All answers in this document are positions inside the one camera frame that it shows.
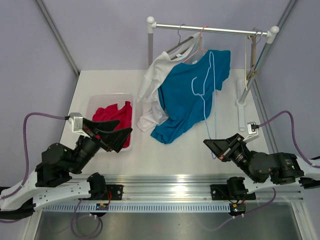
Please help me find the clear plastic basket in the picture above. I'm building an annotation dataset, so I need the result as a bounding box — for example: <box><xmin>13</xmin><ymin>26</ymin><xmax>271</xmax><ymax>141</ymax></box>
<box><xmin>83</xmin><ymin>92</ymin><xmax>135</xmax><ymax>153</ymax></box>

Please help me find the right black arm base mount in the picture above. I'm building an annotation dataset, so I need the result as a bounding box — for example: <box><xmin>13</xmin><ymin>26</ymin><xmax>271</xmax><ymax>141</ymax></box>
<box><xmin>210</xmin><ymin>177</ymin><xmax>256</xmax><ymax>204</ymax></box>

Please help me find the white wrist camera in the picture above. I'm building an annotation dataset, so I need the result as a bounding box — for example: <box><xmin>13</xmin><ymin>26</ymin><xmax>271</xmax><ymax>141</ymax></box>
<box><xmin>67</xmin><ymin>112</ymin><xmax>88</xmax><ymax>137</ymax></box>
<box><xmin>243</xmin><ymin>122</ymin><xmax>259</xmax><ymax>143</ymax></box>

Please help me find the aluminium rail frame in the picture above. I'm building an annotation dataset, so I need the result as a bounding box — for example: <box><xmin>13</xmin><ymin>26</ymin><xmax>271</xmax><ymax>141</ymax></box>
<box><xmin>32</xmin><ymin>173</ymin><xmax>305</xmax><ymax>203</ymax></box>

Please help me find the white metal clothes rack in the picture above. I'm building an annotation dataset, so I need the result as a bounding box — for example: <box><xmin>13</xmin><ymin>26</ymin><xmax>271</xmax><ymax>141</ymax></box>
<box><xmin>146</xmin><ymin>16</ymin><xmax>280</xmax><ymax>132</ymax></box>

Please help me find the grey hanger with white shirt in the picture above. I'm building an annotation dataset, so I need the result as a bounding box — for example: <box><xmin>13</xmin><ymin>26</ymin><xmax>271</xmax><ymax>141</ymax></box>
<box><xmin>166</xmin><ymin>23</ymin><xmax>194</xmax><ymax>54</ymax></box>

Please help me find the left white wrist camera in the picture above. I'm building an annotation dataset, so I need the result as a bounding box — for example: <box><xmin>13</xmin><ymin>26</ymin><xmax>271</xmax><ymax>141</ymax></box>
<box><xmin>67</xmin><ymin>112</ymin><xmax>88</xmax><ymax>137</ymax></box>

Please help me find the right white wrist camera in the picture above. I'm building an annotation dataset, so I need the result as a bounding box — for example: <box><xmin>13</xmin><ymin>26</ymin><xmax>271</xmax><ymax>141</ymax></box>
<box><xmin>243</xmin><ymin>122</ymin><xmax>259</xmax><ymax>143</ymax></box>

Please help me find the light blue wire hanger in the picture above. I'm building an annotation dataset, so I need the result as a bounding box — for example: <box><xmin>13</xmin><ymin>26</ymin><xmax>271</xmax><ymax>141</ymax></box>
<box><xmin>191</xmin><ymin>50</ymin><xmax>218</xmax><ymax>160</ymax></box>

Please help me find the blue t shirt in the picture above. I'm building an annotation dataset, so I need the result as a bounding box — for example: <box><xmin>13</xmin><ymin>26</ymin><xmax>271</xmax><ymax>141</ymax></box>
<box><xmin>150</xmin><ymin>49</ymin><xmax>231</xmax><ymax>144</ymax></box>

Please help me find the wooden hanger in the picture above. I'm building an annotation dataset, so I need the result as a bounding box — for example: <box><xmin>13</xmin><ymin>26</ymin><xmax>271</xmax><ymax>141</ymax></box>
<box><xmin>245</xmin><ymin>35</ymin><xmax>257</xmax><ymax>90</ymax></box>

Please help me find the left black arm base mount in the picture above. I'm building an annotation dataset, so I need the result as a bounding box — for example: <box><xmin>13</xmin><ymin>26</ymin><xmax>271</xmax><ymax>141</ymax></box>
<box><xmin>87</xmin><ymin>172</ymin><xmax>124</xmax><ymax>201</ymax></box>

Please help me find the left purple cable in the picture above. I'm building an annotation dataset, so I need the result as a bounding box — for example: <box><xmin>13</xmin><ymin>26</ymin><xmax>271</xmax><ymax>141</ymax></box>
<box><xmin>0</xmin><ymin>112</ymin><xmax>103</xmax><ymax>238</ymax></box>

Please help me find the white slotted cable duct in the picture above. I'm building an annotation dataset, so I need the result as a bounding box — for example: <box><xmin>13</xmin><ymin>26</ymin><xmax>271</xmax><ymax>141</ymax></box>
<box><xmin>43</xmin><ymin>202</ymin><xmax>231</xmax><ymax>213</ymax></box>

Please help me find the red t shirt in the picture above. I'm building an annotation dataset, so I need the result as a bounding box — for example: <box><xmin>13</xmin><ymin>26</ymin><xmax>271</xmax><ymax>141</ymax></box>
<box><xmin>91</xmin><ymin>100</ymin><xmax>133</xmax><ymax>149</ymax></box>

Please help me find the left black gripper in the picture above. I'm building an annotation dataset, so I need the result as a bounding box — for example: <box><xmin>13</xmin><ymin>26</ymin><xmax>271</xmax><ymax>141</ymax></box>
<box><xmin>68</xmin><ymin>118</ymin><xmax>133</xmax><ymax>175</ymax></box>

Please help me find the white t shirt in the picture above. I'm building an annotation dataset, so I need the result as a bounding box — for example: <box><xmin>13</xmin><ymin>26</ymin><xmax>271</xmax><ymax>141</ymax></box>
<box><xmin>137</xmin><ymin>32</ymin><xmax>204</xmax><ymax>132</ymax></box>

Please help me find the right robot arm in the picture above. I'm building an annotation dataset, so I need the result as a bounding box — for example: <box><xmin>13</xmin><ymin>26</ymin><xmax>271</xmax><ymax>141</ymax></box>
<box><xmin>203</xmin><ymin>133</ymin><xmax>320</xmax><ymax>199</ymax></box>

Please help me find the pink wire hanger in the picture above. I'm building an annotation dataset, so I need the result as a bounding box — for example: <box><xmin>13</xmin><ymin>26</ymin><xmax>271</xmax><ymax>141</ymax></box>
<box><xmin>183</xmin><ymin>25</ymin><xmax>209</xmax><ymax>63</ymax></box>

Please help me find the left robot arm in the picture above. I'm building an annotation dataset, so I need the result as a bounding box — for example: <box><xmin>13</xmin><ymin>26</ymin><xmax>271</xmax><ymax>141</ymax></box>
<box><xmin>0</xmin><ymin>112</ymin><xmax>133</xmax><ymax>223</ymax></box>

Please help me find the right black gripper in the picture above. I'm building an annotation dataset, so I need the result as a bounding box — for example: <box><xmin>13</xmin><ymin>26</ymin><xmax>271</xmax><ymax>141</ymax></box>
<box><xmin>203</xmin><ymin>133</ymin><xmax>259</xmax><ymax>183</ymax></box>

